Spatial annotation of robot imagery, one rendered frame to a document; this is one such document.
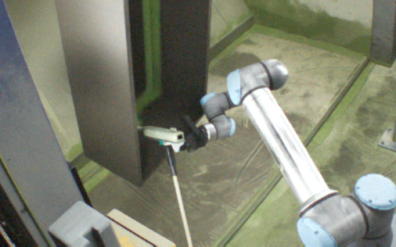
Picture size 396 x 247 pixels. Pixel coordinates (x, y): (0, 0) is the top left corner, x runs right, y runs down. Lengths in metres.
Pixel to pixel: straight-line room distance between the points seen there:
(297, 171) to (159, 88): 1.33
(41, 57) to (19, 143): 2.03
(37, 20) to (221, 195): 1.61
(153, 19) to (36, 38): 0.96
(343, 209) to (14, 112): 1.00
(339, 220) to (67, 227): 1.05
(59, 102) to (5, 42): 2.08
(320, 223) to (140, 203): 1.51
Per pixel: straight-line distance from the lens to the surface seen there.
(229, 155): 2.92
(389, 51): 3.71
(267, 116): 1.61
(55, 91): 3.04
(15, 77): 1.01
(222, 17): 3.93
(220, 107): 2.24
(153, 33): 2.46
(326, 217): 1.47
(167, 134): 2.02
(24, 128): 1.06
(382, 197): 1.52
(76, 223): 0.56
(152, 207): 2.72
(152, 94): 2.68
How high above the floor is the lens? 2.04
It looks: 38 degrees down
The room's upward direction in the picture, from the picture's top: 11 degrees counter-clockwise
